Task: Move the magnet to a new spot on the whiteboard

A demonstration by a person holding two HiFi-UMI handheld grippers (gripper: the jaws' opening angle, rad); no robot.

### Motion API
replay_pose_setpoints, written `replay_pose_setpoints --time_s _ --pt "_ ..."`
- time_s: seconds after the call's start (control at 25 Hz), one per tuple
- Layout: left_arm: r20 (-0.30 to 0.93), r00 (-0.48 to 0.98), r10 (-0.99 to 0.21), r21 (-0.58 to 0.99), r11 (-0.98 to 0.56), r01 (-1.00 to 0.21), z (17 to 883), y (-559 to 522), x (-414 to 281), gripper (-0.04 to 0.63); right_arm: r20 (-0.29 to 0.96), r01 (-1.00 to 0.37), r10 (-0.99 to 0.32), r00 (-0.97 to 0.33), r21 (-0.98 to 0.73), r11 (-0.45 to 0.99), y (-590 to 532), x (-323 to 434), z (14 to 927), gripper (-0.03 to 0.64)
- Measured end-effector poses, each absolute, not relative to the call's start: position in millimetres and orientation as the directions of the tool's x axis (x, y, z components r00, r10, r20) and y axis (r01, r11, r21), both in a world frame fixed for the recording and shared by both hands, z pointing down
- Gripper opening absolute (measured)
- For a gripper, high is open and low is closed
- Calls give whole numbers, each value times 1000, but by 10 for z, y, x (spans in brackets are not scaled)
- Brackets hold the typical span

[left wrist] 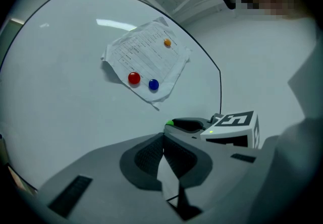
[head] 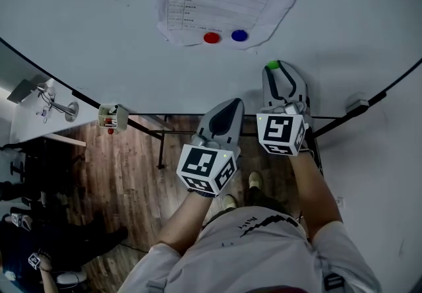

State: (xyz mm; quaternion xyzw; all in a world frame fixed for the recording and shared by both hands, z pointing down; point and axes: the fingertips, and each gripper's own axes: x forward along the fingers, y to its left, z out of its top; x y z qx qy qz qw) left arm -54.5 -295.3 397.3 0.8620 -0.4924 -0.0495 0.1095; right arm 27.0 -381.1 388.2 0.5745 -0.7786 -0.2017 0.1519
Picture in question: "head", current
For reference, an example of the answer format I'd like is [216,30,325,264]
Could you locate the silver desk lamp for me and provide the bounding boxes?
[36,82,80,123]

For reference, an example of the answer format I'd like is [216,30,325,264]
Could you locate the beige marker tray box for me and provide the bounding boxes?
[98,103,129,134]

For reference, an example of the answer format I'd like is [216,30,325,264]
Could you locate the black whiteboard stand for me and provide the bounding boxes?
[127,90,387,178]

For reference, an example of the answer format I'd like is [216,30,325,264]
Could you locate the black office chair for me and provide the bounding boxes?
[0,139,86,207]

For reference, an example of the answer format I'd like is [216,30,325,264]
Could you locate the white desk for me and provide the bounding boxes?
[9,77,100,148]

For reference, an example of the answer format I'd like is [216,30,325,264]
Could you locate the dark laptop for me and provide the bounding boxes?
[6,79,39,104]

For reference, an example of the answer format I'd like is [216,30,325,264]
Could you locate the person's right forearm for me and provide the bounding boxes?
[289,149,344,242]

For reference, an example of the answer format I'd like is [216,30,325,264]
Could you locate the white whiteboard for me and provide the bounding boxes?
[0,0,422,117]

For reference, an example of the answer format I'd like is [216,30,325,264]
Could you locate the person's shoe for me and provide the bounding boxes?
[249,171,264,190]
[222,194,238,210]

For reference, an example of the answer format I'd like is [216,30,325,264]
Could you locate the person's white shirt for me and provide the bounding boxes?
[117,205,383,293]

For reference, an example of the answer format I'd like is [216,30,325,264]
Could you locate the black strap buckle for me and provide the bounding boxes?
[323,272,346,292]

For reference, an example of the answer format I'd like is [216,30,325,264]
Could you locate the person's right shoe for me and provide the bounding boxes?
[249,171,264,190]

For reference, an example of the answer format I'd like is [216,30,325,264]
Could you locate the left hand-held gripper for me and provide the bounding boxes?
[176,97,246,197]

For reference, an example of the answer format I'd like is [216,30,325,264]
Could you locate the white seat office chair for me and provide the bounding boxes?
[0,268,90,293]

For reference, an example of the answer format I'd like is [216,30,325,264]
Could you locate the person's dark trousers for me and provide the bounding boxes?
[206,185,291,230]

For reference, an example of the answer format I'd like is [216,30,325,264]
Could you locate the person's left forearm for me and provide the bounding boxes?
[158,191,215,256]

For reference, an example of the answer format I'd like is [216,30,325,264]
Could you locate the black floor cable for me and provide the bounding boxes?
[118,242,149,253]

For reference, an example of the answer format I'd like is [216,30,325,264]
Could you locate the whiteboard eraser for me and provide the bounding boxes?
[345,92,370,114]

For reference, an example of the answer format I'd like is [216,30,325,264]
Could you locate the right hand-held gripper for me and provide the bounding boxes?
[256,59,315,157]

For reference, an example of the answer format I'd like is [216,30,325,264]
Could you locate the person's left shoe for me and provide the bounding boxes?
[222,194,238,210]

